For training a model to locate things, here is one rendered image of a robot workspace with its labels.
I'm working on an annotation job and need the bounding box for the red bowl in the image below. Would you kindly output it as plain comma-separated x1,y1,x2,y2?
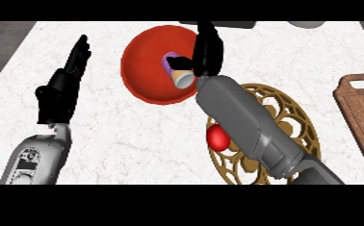
120,24,202,106

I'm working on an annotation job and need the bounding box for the red tomato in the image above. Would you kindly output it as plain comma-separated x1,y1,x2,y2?
204,123,232,153

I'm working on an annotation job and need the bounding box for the grey rounded object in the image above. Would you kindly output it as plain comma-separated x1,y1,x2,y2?
287,20,328,30

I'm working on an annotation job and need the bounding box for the brown wooden tray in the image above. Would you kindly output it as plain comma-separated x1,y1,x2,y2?
331,73,364,157

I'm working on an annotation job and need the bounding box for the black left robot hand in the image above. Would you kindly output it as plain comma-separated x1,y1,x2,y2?
34,34,91,125

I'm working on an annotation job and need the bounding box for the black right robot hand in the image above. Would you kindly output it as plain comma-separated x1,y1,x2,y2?
164,20,225,78

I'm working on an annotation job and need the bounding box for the purple and orange can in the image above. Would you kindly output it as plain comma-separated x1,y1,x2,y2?
161,51,197,90

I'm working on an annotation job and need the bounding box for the gold openwork placemat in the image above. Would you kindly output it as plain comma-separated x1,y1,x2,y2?
204,82,322,186

